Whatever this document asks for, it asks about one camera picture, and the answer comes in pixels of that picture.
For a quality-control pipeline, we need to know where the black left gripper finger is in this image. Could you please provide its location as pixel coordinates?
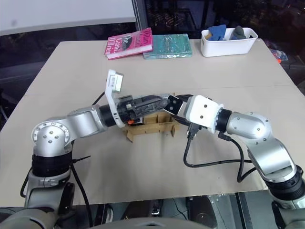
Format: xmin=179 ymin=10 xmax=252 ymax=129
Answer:
xmin=142 ymin=94 xmax=167 ymax=103
xmin=142 ymin=98 xmax=171 ymax=115

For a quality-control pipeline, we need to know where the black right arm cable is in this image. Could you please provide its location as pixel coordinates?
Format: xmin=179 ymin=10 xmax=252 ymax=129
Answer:
xmin=217 ymin=132 xmax=260 ymax=183

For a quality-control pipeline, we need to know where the black zip tie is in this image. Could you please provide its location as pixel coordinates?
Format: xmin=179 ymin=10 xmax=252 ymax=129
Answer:
xmin=71 ymin=155 xmax=92 ymax=165

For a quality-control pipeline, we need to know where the colourful pile of small items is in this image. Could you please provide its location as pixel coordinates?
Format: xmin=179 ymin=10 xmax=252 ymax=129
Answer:
xmin=270 ymin=46 xmax=288 ymax=64

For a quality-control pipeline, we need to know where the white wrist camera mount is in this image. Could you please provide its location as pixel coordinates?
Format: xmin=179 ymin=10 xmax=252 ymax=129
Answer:
xmin=179 ymin=94 xmax=225 ymax=133
xmin=104 ymin=69 xmax=126 ymax=128

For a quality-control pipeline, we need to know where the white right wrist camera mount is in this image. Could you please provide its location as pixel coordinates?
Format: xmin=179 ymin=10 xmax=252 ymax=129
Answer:
xmin=179 ymin=94 xmax=225 ymax=133

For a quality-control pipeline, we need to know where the black box under table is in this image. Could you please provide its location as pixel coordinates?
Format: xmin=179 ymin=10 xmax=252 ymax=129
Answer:
xmin=185 ymin=193 xmax=240 ymax=225

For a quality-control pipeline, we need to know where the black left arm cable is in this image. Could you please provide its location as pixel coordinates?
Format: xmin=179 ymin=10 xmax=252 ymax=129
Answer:
xmin=70 ymin=93 xmax=107 ymax=229

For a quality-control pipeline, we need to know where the teal book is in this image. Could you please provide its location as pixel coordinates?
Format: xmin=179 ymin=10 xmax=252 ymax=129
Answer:
xmin=142 ymin=33 xmax=193 ymax=60

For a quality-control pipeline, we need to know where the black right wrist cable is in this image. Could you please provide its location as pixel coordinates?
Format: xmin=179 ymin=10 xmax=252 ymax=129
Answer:
xmin=183 ymin=123 xmax=254 ymax=169

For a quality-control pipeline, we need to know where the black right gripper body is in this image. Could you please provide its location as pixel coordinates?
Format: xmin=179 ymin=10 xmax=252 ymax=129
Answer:
xmin=163 ymin=94 xmax=195 ymax=127

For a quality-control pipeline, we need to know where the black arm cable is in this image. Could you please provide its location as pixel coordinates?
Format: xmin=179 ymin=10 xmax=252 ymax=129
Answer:
xmin=70 ymin=93 xmax=107 ymax=229
xmin=217 ymin=132 xmax=260 ymax=183

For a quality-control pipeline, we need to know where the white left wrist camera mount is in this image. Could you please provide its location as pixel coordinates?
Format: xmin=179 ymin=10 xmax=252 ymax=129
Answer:
xmin=104 ymin=69 xmax=126 ymax=128

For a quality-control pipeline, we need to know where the white plastic bin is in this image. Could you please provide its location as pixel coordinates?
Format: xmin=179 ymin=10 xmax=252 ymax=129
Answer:
xmin=200 ymin=27 xmax=259 ymax=58

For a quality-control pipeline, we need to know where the blue cloth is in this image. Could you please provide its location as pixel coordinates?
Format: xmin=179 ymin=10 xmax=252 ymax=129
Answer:
xmin=206 ymin=24 xmax=227 ymax=42

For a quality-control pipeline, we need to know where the grey cloth lump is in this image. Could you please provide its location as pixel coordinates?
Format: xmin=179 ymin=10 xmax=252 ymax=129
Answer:
xmin=232 ymin=25 xmax=247 ymax=41

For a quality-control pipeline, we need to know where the pink paperback book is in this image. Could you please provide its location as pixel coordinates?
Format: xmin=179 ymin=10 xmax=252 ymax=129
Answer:
xmin=104 ymin=27 xmax=153 ymax=61

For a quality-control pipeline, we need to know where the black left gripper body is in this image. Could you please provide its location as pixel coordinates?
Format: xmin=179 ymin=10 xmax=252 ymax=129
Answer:
xmin=116 ymin=94 xmax=153 ymax=126

